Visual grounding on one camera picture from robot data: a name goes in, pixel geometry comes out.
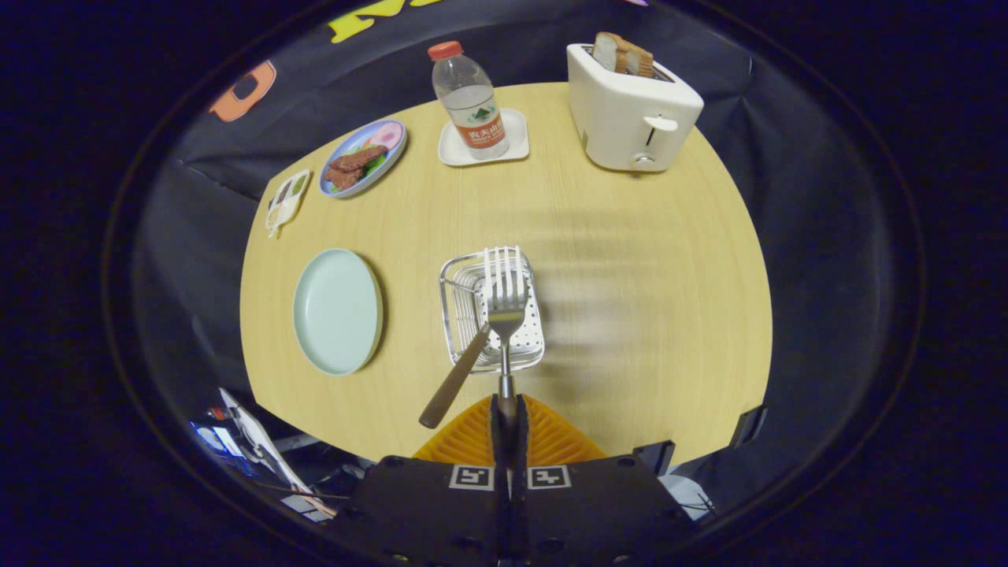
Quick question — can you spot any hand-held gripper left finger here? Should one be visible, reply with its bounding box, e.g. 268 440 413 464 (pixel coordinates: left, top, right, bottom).
346 394 511 567

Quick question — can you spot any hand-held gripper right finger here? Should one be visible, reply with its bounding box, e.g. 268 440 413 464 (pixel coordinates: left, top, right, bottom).
508 394 698 567

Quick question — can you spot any metal spoon with wooden handle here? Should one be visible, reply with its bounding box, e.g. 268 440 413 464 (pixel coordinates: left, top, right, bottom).
418 295 505 430

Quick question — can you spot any metal fork with wooden handle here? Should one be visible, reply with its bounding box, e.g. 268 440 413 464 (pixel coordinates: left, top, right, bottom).
483 246 528 442

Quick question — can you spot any black table clamp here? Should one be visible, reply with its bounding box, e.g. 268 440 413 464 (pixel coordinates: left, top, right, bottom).
634 439 676 477
728 404 769 450

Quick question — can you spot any light green plate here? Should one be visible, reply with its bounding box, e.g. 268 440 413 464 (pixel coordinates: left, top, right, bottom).
292 248 384 376

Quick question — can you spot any white paper clutter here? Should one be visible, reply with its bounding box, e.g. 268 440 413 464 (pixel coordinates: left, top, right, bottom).
193 386 339 521

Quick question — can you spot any blue food plate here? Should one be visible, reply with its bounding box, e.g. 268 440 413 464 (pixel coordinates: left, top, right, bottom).
319 119 407 198

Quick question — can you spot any green lettuce leaf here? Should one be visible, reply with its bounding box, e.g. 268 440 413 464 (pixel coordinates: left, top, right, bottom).
331 152 388 193

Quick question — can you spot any white square coaster tray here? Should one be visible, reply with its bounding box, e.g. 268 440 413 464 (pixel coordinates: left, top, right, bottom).
438 108 530 167

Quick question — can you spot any white condiment tray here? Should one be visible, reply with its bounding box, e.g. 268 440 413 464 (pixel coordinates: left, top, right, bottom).
265 169 312 239

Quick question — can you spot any white toaster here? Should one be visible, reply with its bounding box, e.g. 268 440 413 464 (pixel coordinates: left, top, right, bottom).
566 43 705 173

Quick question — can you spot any clear water bottle red cap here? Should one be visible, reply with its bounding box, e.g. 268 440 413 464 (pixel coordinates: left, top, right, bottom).
428 41 510 161

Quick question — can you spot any metal wire basket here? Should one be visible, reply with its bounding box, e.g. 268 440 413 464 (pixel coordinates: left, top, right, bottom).
439 246 546 374

